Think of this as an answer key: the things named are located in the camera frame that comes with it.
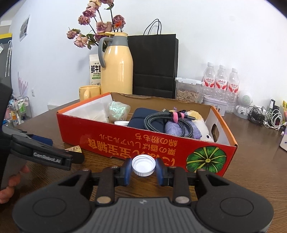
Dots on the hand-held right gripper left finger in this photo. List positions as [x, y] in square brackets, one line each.
[126, 171]

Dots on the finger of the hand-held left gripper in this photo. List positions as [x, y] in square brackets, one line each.
[77, 156]
[42, 140]

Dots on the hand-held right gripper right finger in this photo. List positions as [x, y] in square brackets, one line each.
[159, 172]

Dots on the white bottle cap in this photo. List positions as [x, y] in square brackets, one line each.
[143, 167]

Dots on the red orange cardboard box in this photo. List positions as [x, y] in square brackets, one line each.
[139, 145]

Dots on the yellow and white plush toy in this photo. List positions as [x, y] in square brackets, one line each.
[197, 121]

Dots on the person's left hand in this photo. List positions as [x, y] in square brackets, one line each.
[10, 190]

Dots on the small yellow patterned card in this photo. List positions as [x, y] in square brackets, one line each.
[74, 149]

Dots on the purple knitted cloth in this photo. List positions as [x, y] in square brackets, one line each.
[173, 128]

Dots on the navy blue pouch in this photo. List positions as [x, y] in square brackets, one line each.
[139, 118]

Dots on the iridescent plastic bag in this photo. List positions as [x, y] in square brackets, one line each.
[117, 111]

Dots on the yellow mug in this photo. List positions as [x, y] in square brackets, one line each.
[88, 93]

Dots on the clear container of seeds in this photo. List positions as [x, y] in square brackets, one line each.
[187, 94]

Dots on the white printed tin box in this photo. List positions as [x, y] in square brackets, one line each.
[216, 105]

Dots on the white milk carton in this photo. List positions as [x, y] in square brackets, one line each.
[95, 69]

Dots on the yellow thermos jug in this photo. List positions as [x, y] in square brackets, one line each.
[117, 69]

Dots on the clear water bottle red label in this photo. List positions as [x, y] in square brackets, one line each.
[232, 87]
[221, 83]
[209, 80]

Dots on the black paper bag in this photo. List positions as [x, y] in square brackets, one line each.
[154, 65]

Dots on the small white robot fan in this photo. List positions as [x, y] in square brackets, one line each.
[244, 100]

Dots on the dried pink flowers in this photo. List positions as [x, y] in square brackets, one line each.
[101, 26]

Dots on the purple tissue pack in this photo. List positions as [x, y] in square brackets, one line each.
[283, 139]

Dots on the small black device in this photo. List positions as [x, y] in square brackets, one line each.
[273, 104]

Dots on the yellow snack packet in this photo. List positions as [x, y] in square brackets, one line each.
[284, 105]

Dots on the white wall outlet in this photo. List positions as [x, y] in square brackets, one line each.
[53, 105]

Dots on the purple flower wall decal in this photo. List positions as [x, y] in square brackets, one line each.
[22, 86]

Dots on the wall poster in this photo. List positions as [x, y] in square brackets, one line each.
[24, 28]

